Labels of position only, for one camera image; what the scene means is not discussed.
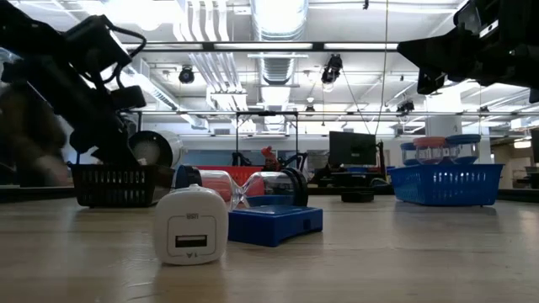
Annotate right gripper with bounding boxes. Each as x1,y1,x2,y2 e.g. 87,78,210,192
397,0,506,96

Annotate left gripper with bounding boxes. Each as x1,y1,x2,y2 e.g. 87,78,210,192
62,79,147,166

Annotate pink capped sand hourglass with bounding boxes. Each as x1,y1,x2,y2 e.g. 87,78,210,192
412,136,448,166

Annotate blue capped sand hourglass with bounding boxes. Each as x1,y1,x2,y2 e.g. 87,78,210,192
399,141,419,167
445,133,483,166

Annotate blue box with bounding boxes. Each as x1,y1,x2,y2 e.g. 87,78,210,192
227,194,324,248

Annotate black capped sand hourglass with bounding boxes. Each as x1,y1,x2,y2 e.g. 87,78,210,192
173,164,310,210

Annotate black plastic basket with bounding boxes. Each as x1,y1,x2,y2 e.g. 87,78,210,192
69,162,176,208

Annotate white cylindrical lamp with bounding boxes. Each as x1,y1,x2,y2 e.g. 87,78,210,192
128,129,185,168

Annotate person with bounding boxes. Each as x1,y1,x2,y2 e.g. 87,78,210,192
0,82,71,189

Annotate white charger with black end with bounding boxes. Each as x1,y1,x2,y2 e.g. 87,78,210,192
153,183,231,266

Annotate red plastic basket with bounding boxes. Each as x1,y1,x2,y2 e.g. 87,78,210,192
195,165,265,198

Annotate black monitor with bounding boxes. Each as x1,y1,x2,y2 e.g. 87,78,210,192
328,130,378,167

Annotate blue plastic basket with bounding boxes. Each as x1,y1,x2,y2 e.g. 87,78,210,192
387,162,505,207

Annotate small black case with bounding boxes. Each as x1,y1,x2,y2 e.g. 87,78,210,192
340,191,375,204

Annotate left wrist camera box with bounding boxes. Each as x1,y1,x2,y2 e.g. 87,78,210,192
62,14,132,76

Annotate silver ventilation duct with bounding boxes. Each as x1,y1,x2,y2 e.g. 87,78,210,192
252,0,311,85

